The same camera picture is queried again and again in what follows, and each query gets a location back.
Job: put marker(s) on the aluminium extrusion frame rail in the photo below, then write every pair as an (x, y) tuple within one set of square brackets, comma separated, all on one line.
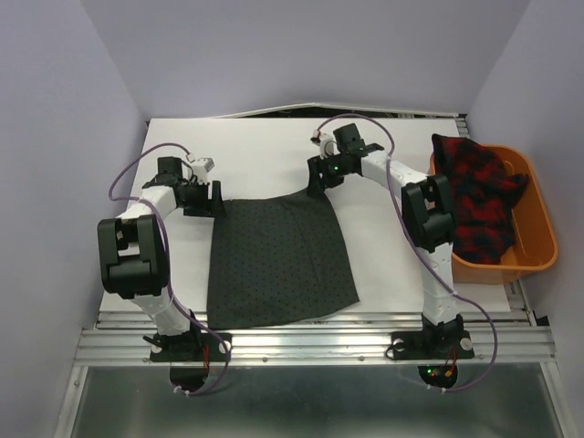
[(346, 339)]

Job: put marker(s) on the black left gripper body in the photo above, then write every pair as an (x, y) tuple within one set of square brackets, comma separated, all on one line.
[(196, 202)]

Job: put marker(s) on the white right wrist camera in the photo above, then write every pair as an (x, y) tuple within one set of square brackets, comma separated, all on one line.
[(325, 142)]

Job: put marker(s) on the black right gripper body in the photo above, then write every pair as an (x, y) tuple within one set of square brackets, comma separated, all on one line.
[(334, 170)]

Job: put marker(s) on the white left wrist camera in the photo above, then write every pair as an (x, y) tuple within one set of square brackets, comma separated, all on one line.
[(200, 168)]

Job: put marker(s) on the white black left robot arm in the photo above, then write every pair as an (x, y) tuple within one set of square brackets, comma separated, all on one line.
[(134, 259)]

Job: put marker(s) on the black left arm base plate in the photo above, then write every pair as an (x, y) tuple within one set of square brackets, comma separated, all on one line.
[(191, 346)]

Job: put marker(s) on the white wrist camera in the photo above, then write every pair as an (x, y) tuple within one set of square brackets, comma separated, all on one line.
[(200, 168), (325, 142)]

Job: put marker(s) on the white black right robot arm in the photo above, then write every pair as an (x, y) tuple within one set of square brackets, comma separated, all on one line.
[(424, 205)]

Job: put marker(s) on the orange plastic bin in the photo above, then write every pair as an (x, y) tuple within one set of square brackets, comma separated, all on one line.
[(536, 247)]

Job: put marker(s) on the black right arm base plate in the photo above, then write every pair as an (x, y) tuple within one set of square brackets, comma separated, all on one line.
[(428, 346)]

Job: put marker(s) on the red black plaid skirt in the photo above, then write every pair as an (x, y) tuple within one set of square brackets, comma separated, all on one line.
[(484, 196)]

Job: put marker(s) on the dark grey dotted skirt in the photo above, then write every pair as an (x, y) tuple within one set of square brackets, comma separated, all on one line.
[(277, 261)]

